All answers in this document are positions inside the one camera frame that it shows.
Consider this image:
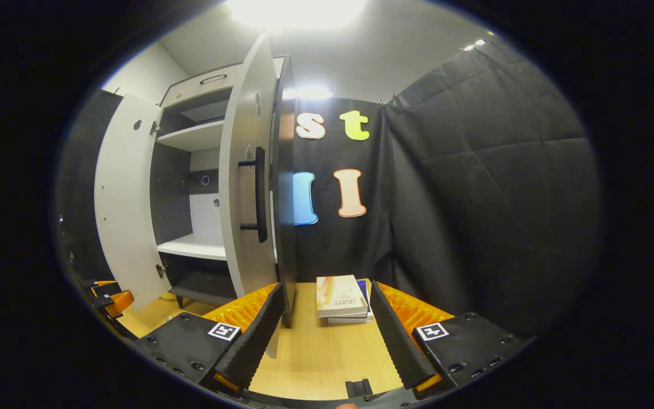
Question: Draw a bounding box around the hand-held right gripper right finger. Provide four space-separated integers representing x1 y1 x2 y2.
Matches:
370 281 529 401

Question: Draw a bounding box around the grey cabinet door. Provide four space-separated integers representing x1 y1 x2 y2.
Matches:
217 33 280 360
94 94 173 310

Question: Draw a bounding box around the tan book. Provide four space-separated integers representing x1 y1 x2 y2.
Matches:
316 275 369 319

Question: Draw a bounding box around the black door handle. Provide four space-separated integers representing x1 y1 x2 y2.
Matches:
238 146 269 244

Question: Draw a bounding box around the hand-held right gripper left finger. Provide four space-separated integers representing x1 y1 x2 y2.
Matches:
134 282 285 398

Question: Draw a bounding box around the grey cabinet drawer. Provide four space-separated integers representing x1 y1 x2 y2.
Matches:
160 64 244 108

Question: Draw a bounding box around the black backdrop cloth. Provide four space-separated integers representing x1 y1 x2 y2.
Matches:
57 88 123 285
293 37 600 341

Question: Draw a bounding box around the grey cabinet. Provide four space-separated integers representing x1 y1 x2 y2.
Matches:
151 54 299 329

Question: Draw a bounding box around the large ceiling light panel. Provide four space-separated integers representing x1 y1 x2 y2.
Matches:
225 0 368 30

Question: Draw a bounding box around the grey cabinet shelf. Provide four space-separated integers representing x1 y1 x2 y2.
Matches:
157 119 225 152
158 233 228 262

